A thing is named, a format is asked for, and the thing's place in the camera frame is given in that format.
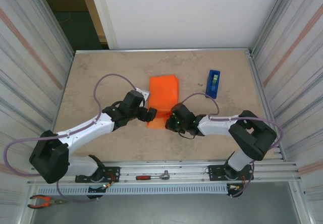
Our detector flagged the blue tape dispenser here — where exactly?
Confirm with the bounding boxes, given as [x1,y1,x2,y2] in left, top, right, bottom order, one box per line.
[205,69,222,100]

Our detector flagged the grey metal shelf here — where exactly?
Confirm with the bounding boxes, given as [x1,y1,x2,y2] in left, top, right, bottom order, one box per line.
[25,182,306,224]

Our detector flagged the wide aluminium mounting rail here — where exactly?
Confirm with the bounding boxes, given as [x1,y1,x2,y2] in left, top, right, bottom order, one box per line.
[29,159,302,184]

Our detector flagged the red handled ratchet wrench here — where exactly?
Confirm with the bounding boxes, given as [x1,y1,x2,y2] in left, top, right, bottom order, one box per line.
[135,170,171,181]

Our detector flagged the thin aluminium table rail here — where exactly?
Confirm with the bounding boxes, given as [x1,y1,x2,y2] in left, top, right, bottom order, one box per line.
[75,47,253,55]

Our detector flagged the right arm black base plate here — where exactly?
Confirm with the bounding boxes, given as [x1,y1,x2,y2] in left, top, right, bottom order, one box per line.
[208,164,254,182]

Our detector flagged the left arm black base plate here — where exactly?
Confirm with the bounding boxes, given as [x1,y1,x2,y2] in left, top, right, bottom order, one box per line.
[75,166,121,184]

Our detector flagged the white slotted cable duct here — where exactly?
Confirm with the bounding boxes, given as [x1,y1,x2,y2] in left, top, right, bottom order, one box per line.
[37,185,229,194]

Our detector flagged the yellow plug power wire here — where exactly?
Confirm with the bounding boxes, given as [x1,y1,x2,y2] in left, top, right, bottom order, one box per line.
[227,175,247,192]
[102,172,120,188]

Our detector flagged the ridged aluminium side rail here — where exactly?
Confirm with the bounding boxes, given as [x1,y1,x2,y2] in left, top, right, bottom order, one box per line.
[246,49,287,162]

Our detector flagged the white door frame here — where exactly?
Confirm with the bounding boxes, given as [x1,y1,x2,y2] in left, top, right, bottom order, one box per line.
[77,0,119,50]

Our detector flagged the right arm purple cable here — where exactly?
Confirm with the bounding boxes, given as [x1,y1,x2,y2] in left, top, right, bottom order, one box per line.
[179,92,284,198]

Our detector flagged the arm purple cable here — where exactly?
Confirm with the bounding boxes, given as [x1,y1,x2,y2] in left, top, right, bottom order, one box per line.
[5,73,139,204]
[179,92,284,198]

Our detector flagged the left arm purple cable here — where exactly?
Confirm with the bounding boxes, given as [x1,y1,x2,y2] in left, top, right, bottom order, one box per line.
[5,73,139,204]

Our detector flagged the aluminium corner post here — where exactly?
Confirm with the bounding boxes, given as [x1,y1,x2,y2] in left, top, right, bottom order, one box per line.
[251,0,296,54]
[31,0,76,57]

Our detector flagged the orange handled pliers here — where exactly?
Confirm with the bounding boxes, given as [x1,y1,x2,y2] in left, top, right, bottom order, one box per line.
[27,195,68,209]

